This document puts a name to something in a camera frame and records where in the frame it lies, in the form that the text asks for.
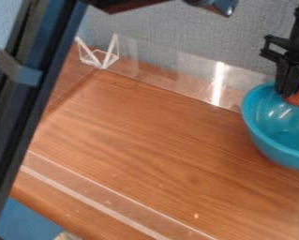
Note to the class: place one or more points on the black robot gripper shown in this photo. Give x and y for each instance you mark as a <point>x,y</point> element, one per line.
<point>282,51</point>

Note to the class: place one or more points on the blue plastic bowl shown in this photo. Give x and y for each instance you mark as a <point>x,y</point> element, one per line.
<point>271,120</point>

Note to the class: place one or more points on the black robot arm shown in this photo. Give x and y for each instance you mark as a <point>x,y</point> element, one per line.
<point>282,51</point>

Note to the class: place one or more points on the clear acrylic back barrier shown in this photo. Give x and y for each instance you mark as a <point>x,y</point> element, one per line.
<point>184,73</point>

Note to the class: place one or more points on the clear acrylic barrier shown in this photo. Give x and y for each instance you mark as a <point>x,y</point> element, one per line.
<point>184,73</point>
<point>115,205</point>

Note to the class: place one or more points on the clear acrylic front barrier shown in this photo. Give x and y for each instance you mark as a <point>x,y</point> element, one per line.
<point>115,205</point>

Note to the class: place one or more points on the clear acrylic corner bracket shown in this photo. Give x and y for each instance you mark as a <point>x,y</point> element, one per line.
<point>97,58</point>

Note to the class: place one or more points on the blue metal frame post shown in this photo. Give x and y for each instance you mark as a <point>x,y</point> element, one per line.
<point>31,61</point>

